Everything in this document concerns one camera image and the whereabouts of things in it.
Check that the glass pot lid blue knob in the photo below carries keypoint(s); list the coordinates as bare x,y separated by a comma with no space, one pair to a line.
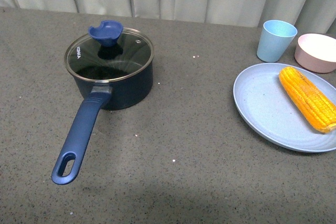
109,52

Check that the yellow corn cob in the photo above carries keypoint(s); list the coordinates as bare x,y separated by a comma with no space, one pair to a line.
317,109

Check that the dark blue saucepan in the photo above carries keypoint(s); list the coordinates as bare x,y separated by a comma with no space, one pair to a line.
114,95

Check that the light blue plate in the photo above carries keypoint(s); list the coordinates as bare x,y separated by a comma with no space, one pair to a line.
265,106

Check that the light blue cup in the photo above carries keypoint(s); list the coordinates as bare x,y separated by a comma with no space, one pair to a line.
275,38

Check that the pink bowl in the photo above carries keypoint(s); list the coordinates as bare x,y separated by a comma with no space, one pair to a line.
316,52

